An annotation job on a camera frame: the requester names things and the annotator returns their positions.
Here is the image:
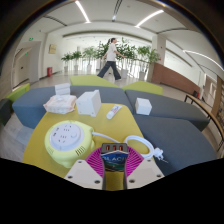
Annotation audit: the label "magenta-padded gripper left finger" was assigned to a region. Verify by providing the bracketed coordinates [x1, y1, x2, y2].
[63, 146, 108, 191]

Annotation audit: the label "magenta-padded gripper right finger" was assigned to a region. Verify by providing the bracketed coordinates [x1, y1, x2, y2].
[123, 145, 166, 190]

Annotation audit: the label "dark multi-port charger block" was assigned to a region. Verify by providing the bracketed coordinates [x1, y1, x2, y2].
[100, 142, 130, 173]

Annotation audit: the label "round yellow-green power strip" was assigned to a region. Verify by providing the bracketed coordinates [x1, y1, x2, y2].
[44, 120, 96, 169]

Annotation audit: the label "small white cube box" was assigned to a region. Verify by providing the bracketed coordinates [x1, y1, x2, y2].
[134, 97, 153, 116]

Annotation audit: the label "small white tube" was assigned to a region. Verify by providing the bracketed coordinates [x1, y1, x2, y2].
[105, 104, 123, 120]

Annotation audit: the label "large white box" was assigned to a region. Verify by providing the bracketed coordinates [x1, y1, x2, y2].
[75, 89, 103, 118]

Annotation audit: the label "wet wipes pack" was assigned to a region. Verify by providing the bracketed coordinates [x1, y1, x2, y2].
[43, 94, 78, 115]

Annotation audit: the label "green upholstered bench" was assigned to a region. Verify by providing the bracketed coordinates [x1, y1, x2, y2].
[69, 74, 121, 89]
[121, 80, 164, 97]

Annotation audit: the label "long grey upholstered bench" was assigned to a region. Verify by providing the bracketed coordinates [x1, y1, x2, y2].
[11, 84, 134, 130]

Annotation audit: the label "stacked white tissue packs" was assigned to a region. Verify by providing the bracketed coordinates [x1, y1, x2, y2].
[54, 82, 72, 98]

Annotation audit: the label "dark grey ottoman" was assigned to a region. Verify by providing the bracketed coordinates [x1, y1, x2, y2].
[0, 98, 14, 127]

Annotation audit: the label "green sofa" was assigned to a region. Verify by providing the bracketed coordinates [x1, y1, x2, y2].
[5, 82, 31, 104]

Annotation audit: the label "row of potted plants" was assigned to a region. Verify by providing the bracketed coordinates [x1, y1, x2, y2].
[60, 37, 161, 81]

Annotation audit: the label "person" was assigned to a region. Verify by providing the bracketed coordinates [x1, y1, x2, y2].
[96, 37, 126, 82]

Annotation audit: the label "ceiling light strips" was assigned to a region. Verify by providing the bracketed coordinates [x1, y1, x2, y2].
[74, 0, 224, 73]

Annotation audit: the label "white power cable with plug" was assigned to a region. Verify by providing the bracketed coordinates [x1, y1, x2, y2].
[91, 130, 169, 164]

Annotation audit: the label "wooden bench with black frame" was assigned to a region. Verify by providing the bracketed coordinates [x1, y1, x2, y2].
[184, 93, 224, 151]

